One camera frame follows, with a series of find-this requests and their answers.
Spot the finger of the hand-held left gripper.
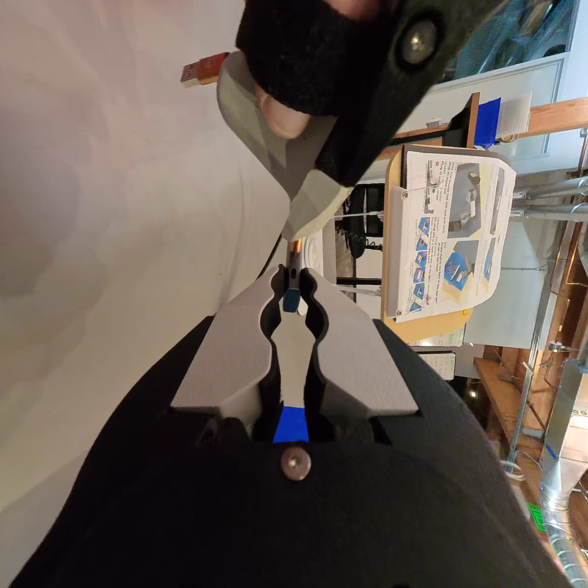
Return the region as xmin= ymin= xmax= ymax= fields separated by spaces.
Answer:
xmin=217 ymin=51 xmax=342 ymax=201
xmin=291 ymin=173 xmax=355 ymax=240

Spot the black cable red plug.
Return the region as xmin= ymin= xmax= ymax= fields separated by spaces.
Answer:
xmin=180 ymin=52 xmax=229 ymax=89

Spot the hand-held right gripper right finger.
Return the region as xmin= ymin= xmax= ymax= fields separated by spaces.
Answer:
xmin=302 ymin=269 xmax=420 ymax=437

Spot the whiteboard with writing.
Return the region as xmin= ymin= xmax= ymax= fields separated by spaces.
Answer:
xmin=414 ymin=349 xmax=458 ymax=380

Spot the black office chair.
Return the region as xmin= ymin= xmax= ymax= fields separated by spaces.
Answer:
xmin=334 ymin=184 xmax=387 ymax=287

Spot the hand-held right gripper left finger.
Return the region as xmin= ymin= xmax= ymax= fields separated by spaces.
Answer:
xmin=170 ymin=265 xmax=289 ymax=437

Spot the dark USB hub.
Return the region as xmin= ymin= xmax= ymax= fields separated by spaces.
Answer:
xmin=282 ymin=265 xmax=309 ymax=319

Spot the blue plastic bin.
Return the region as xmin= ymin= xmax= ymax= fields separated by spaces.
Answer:
xmin=271 ymin=405 xmax=314 ymax=444

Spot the silver ventilation duct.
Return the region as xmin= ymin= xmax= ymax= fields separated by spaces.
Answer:
xmin=541 ymin=354 xmax=588 ymax=556

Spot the person's left hand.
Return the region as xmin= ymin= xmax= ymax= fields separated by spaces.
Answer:
xmin=258 ymin=90 xmax=314 ymax=141

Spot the wooden post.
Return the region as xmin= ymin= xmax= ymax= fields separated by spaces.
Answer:
xmin=386 ymin=96 xmax=588 ymax=149

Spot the blue sign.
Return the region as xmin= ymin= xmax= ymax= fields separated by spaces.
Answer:
xmin=475 ymin=98 xmax=503 ymax=144

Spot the printed instruction sheet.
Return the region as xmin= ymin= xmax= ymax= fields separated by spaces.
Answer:
xmin=398 ymin=147 xmax=518 ymax=319

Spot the wooden display board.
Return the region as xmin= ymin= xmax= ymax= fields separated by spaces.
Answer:
xmin=381 ymin=143 xmax=518 ymax=346

